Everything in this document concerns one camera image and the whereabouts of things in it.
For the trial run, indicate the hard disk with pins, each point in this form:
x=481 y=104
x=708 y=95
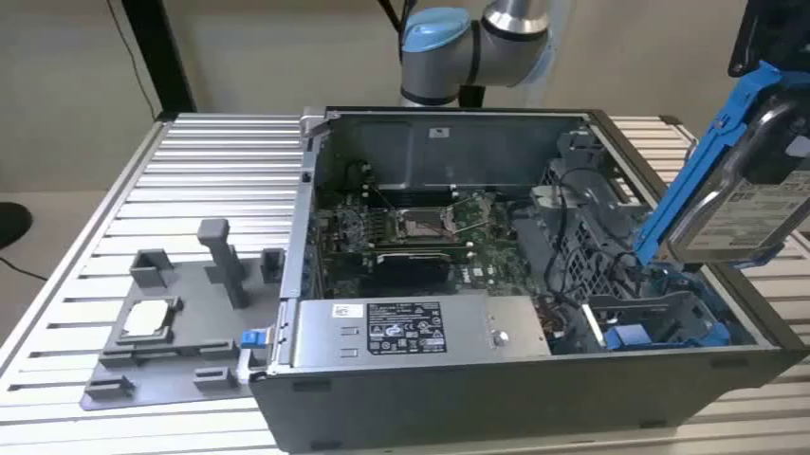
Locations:
x=747 y=223

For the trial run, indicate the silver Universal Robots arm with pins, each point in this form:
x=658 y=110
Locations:
x=472 y=47

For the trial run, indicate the grey metal disk bay cage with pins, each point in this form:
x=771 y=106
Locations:
x=596 y=199

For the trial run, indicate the blue plastic disk carrier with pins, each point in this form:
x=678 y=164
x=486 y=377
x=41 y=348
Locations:
x=626 y=337

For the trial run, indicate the green motherboard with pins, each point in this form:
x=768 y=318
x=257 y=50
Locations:
x=500 y=265

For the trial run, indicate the black RAM slot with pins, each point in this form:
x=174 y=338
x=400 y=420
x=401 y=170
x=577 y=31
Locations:
x=412 y=189
x=418 y=245
x=412 y=197
x=462 y=259

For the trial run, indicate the CPU socket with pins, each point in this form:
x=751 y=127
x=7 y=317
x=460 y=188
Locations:
x=421 y=225

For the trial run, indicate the black graphics card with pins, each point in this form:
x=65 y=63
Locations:
x=412 y=270

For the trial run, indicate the silver finned heatsink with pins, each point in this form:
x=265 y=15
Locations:
x=353 y=225

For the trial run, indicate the open black PC case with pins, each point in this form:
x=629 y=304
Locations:
x=444 y=412

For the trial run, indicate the silver power supply unit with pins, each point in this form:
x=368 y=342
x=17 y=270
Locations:
x=317 y=341

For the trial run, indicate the blue plastic case latch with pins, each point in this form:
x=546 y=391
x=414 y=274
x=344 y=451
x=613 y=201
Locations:
x=253 y=340

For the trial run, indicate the grey parts rack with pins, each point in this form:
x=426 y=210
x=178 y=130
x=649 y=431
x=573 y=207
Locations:
x=190 y=332

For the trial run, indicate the silver CPU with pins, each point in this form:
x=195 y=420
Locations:
x=147 y=318

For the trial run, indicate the black round chair base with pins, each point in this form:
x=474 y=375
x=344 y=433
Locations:
x=13 y=223

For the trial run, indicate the black upright post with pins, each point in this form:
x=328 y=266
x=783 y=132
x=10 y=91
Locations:
x=162 y=57

